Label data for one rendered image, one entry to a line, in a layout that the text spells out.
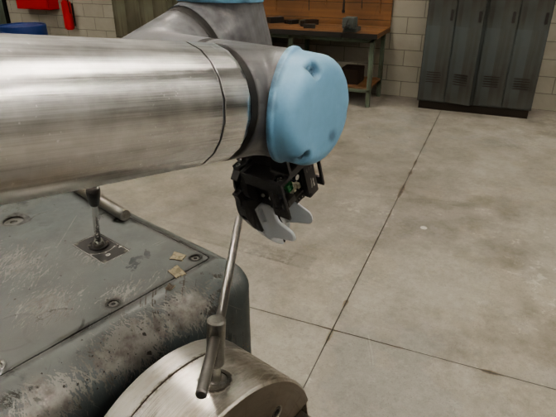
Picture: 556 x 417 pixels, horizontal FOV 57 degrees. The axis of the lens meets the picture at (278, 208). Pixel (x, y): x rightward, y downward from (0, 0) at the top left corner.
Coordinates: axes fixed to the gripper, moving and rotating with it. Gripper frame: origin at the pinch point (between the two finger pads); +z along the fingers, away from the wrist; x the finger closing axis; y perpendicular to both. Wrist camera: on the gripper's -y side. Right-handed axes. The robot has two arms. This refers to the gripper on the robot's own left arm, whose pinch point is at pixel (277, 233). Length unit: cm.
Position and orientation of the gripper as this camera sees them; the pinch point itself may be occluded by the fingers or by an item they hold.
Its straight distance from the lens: 69.1
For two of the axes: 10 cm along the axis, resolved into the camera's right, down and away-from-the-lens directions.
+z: 2.1, 7.3, 6.5
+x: 6.1, -6.2, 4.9
